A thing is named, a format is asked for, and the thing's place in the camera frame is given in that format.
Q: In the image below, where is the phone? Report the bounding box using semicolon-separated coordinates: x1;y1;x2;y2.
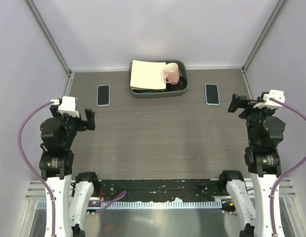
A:
205;84;220;106
97;85;110;107

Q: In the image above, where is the phone in blue case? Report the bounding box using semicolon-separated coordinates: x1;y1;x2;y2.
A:
205;84;220;106

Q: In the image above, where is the slotted cable duct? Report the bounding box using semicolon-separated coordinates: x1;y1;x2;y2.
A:
37;200;222;209

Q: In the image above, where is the cream notebook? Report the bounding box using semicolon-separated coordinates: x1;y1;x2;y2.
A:
130;60;166;90

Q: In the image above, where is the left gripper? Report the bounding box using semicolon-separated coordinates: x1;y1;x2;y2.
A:
51;104;95;147

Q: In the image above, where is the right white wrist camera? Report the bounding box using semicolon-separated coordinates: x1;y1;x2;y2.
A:
253;89;285;109

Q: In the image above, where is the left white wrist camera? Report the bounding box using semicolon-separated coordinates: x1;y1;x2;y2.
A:
58;96;79;118

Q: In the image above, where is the dark green tray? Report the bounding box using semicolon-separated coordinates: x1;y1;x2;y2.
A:
129;60;188;98

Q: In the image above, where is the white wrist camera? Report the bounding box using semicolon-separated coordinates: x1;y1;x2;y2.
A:
58;96;79;118
253;89;285;109

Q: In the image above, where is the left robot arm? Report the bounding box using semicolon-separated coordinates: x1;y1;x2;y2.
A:
39;105;101;237

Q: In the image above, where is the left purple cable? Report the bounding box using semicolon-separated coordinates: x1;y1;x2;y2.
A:
18;100;60;237

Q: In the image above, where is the pink mug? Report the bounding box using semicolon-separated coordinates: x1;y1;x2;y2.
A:
163;63;180;85

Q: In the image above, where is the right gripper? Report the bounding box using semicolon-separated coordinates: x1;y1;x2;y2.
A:
228;93;274;145

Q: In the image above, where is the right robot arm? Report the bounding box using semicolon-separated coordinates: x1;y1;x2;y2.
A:
218;90;285;237

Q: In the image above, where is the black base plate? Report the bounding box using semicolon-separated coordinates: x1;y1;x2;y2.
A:
92;179;228;202

